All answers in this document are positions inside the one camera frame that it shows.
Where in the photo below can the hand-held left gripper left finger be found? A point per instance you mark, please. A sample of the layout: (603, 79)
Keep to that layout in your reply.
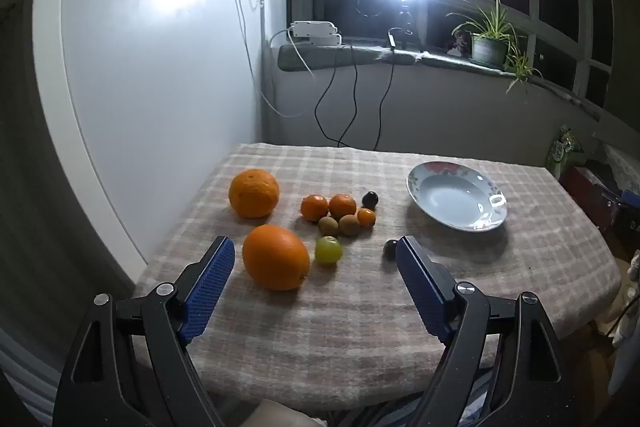
(210, 287)

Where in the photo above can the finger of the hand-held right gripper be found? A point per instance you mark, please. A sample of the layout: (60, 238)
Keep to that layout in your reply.
(617, 212)

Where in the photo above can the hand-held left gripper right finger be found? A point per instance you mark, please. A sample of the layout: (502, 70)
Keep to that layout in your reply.
(422, 292)

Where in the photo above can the dark plum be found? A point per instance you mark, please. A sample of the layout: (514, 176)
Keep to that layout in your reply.
(370, 198)
(389, 250)

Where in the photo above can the large oval orange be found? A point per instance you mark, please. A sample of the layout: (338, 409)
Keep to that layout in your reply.
(276, 257)

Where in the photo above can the small glossy tangerine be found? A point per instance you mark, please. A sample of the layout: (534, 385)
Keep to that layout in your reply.
(366, 217)

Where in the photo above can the white floral plate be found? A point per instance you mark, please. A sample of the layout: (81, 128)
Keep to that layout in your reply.
(452, 199)

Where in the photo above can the green plum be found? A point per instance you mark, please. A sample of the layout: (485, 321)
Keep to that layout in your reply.
(328, 250)

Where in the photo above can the large round orange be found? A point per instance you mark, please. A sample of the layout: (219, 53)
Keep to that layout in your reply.
(253, 193)

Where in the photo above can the tangerine with green leaf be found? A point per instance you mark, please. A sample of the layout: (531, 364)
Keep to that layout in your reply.
(314, 207)

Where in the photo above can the red box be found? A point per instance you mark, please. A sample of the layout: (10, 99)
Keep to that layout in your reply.
(585, 187)

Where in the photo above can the checked table cloth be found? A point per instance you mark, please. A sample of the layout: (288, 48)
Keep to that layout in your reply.
(350, 317)

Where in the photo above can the green snack packet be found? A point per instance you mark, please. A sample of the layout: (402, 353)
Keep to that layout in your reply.
(562, 149)

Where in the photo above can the small brown kiwi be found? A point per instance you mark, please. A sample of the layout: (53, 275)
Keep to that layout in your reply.
(349, 225)
(328, 225)

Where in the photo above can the striped cloth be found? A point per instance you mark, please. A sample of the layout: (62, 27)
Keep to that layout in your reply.
(360, 414)

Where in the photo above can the grey ribbed panel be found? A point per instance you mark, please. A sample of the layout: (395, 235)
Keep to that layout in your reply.
(25, 372)

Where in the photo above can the potted spider plant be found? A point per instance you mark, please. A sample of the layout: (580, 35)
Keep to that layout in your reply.
(489, 49)

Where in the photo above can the white cabinet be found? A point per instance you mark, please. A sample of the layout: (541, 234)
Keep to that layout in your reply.
(150, 82)

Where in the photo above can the grey-green sill cover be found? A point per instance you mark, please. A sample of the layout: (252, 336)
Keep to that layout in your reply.
(450, 59)

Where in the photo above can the small colourful ornament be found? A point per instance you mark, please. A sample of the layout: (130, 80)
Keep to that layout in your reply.
(461, 42)

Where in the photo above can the black light stand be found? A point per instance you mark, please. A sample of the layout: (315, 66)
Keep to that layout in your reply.
(407, 19)

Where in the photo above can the white window frame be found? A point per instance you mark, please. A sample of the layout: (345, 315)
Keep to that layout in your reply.
(582, 32)

